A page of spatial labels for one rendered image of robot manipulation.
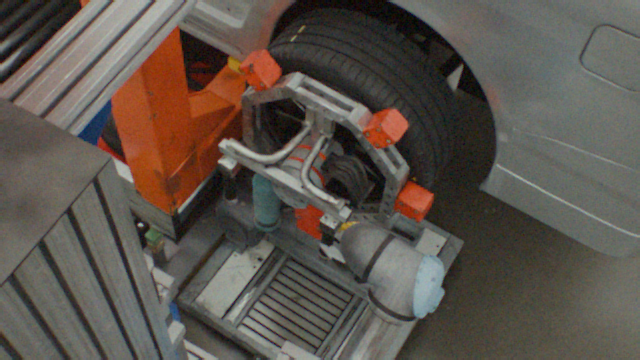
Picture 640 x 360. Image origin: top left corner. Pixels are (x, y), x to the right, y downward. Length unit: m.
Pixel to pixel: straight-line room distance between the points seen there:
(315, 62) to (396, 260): 0.73
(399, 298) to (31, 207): 0.91
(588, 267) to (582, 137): 1.29
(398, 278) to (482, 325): 1.50
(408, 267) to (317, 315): 1.41
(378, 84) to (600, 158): 0.61
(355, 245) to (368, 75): 0.62
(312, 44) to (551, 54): 0.65
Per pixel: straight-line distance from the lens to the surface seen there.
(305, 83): 2.10
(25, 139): 0.90
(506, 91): 2.06
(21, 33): 3.54
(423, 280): 1.55
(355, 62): 2.08
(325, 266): 2.85
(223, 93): 2.64
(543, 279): 3.20
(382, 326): 1.62
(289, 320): 2.93
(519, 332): 3.07
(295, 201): 2.21
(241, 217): 2.68
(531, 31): 1.90
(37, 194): 0.86
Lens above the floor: 2.73
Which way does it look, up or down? 58 degrees down
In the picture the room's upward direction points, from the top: 5 degrees clockwise
